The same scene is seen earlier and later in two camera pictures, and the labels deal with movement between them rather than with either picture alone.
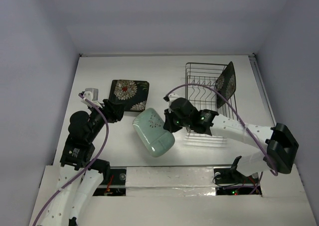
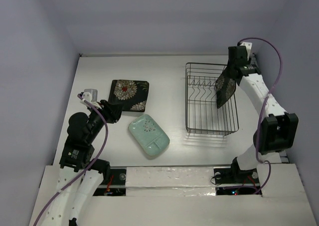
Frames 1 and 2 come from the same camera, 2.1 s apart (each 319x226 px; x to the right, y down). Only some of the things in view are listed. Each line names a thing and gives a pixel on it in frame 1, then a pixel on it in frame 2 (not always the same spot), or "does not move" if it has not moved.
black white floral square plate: x=132 y=94 does not move
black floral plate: x=225 y=84 does not move
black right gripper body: x=170 y=122 → x=231 y=70
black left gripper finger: x=120 y=111 does not move
